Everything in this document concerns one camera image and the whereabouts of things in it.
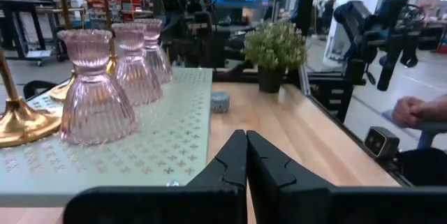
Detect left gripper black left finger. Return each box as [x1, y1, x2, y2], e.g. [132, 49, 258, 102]
[63, 129, 248, 224]

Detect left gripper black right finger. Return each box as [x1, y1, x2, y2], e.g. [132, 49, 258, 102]
[246, 130, 447, 224]

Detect pink ribbed glass candle holder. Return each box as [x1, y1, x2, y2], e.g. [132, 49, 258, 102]
[57, 28, 139, 147]
[111, 22, 164, 107]
[134, 17, 174, 85]

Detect teal leaf patterned round tin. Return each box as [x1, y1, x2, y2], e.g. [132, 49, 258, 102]
[210, 91, 231, 114]

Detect person's forearm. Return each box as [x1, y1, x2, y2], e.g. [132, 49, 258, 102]
[418, 94, 447, 127]

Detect potted plant with white flowers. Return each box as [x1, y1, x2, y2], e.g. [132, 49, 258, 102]
[243, 19, 308, 94]

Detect green perforated metal shelf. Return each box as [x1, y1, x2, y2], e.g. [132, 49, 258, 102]
[0, 66, 214, 208]

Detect tallest brass candlestick holder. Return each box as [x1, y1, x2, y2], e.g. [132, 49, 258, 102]
[99, 0, 119, 77]

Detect person's hand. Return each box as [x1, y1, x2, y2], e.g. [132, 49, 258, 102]
[391, 95, 425, 130]

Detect small black table camera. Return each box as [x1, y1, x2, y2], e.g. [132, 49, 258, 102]
[364, 126, 401, 158]

